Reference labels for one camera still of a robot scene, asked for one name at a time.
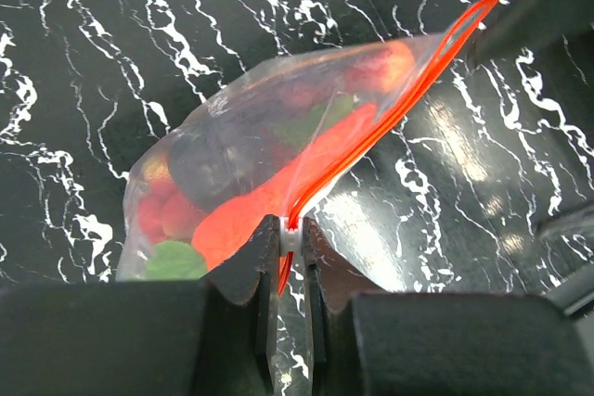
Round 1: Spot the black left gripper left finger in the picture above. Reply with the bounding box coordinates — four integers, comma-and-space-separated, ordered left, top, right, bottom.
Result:
199, 216, 279, 387

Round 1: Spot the green fake lettuce leaf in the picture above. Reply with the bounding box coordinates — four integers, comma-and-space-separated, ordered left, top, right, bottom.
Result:
136, 95, 355, 280

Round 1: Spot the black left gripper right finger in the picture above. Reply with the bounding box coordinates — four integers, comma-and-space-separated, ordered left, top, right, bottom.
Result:
299, 217, 368, 364

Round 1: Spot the clear zip top bag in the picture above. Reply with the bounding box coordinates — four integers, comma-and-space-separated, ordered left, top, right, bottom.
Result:
114, 0, 514, 298

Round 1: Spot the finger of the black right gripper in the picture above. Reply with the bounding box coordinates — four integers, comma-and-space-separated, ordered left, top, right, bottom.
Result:
535, 203, 593, 240
466, 0, 593, 67

